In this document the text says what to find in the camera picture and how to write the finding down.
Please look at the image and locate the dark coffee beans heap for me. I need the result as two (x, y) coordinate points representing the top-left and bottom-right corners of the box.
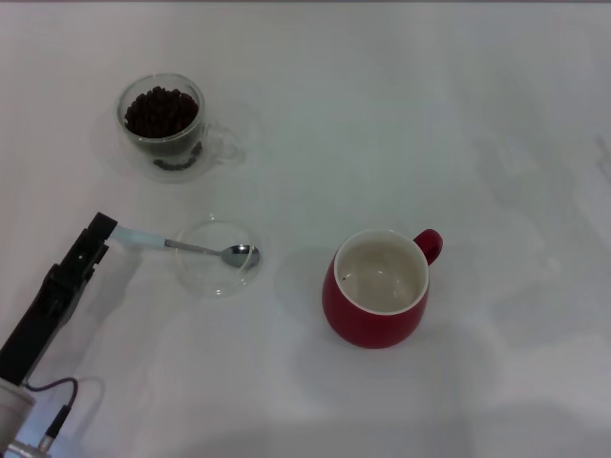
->
(124, 85), (203, 172)

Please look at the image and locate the clear glass saucer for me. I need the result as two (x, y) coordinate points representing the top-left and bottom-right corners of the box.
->
(174, 214), (265, 300)

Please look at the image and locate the red ceramic mug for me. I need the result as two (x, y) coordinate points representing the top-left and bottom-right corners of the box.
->
(320, 227), (444, 350)

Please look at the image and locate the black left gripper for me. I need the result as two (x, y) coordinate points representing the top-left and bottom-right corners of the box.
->
(0, 212), (118, 386)

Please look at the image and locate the blue-handled metal spoon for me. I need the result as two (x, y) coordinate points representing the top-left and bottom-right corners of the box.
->
(110, 225), (263, 269)

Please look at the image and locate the clear double-wall glass cup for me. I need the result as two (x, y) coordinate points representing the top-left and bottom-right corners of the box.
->
(116, 73), (245, 185)

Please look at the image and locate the dark thin gripper cable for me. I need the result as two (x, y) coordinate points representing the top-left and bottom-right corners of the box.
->
(22, 376), (80, 440)

